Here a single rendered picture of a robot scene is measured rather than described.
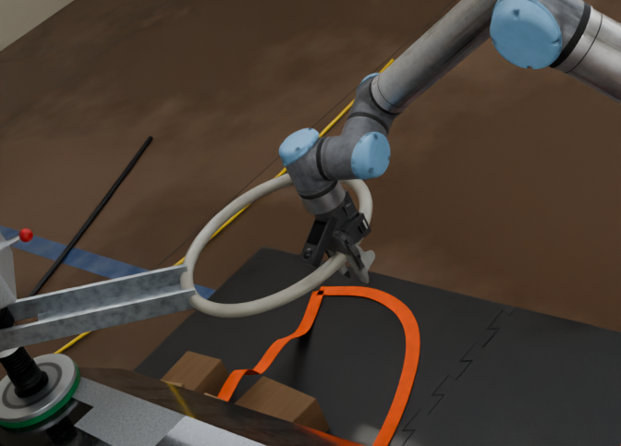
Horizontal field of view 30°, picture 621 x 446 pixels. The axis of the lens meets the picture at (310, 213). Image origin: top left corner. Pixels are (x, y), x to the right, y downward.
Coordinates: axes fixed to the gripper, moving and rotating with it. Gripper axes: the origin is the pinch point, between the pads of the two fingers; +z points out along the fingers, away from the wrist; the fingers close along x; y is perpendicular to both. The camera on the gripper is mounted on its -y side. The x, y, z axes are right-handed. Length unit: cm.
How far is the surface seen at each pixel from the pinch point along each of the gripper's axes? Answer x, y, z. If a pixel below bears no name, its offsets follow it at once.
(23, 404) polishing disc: 52, -62, -1
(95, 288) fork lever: 48, -34, -13
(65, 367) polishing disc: 52, -49, -1
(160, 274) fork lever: 41.0, -21.5, -8.5
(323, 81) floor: 219, 172, 93
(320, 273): 0.0, -7.1, -7.7
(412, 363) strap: 52, 39, 86
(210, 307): 20.9, -23.7, -6.5
